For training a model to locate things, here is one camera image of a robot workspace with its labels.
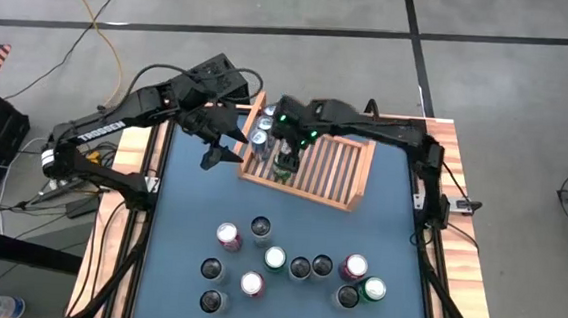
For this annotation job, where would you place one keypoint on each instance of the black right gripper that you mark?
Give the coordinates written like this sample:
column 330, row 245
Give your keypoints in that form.
column 307, row 120

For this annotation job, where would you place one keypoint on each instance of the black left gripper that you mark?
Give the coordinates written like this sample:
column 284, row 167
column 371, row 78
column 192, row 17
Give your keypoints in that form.
column 212, row 111

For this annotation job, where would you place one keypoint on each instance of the green Sprite can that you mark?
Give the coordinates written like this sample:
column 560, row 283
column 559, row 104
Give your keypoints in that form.
column 373, row 288
column 283, row 175
column 275, row 258

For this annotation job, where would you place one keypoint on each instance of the blue silver slim can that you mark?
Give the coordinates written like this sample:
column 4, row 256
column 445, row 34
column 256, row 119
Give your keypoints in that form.
column 259, row 138
column 265, row 123
column 270, row 110

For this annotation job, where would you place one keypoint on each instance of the wooden slatted shelf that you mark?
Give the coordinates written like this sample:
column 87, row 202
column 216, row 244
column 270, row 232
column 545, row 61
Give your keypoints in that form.
column 333, row 172

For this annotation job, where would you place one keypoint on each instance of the red Coca-Cola can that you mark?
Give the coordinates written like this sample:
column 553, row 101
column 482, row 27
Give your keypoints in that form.
column 252, row 283
column 228, row 232
column 356, row 265

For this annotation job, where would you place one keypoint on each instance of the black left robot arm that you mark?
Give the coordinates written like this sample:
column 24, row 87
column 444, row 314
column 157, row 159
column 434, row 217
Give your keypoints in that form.
column 100, row 131

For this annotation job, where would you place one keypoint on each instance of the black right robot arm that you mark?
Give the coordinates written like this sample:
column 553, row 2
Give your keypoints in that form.
column 381, row 128

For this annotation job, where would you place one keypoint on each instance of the blue grey table mat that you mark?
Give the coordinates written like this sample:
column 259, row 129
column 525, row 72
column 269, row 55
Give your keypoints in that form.
column 200, row 208

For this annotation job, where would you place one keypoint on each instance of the white Celsius Tropical Vibe can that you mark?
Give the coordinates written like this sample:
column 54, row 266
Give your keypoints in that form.
column 321, row 265
column 260, row 226

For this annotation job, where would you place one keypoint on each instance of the black power adapter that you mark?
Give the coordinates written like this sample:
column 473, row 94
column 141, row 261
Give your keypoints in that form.
column 82, row 208

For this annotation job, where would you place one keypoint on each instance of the black power strip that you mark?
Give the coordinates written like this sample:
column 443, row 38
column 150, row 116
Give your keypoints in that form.
column 58, row 193

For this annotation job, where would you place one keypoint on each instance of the black floor beam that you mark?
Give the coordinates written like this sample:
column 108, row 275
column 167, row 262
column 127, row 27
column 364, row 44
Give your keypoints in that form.
column 22, row 251

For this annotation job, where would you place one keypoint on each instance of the white blue container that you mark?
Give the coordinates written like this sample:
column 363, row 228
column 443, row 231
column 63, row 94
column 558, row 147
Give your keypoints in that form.
column 5, row 307

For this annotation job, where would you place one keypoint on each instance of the silver mounting bracket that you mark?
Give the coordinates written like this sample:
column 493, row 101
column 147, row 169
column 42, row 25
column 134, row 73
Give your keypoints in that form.
column 152, row 185
column 417, row 202

